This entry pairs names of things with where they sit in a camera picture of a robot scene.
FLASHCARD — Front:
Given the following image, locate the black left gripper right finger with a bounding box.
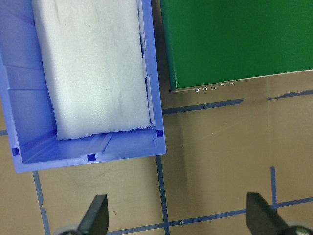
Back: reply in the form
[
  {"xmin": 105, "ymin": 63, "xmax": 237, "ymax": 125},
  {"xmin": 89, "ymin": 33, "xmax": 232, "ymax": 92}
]
[{"xmin": 246, "ymin": 192, "xmax": 313, "ymax": 235}]

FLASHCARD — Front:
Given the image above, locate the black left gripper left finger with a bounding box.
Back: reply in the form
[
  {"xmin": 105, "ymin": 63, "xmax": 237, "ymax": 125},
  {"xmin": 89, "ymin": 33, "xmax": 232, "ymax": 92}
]
[{"xmin": 53, "ymin": 194, "xmax": 109, "ymax": 235}]

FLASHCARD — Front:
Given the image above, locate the blue bin on left side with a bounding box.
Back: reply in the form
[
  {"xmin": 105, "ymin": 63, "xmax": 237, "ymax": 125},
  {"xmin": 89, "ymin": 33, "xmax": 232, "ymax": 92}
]
[{"xmin": 0, "ymin": 0, "xmax": 166, "ymax": 173}]

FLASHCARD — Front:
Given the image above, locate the white foam pad in left bin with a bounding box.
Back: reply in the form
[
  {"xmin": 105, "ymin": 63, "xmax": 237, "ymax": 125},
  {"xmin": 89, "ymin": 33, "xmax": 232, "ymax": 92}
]
[{"xmin": 32, "ymin": 0, "xmax": 150, "ymax": 140}]

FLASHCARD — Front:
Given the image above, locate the green conveyor belt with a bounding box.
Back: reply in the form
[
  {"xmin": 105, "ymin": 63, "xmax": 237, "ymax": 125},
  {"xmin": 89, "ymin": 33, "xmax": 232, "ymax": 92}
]
[{"xmin": 160, "ymin": 0, "xmax": 313, "ymax": 92}]

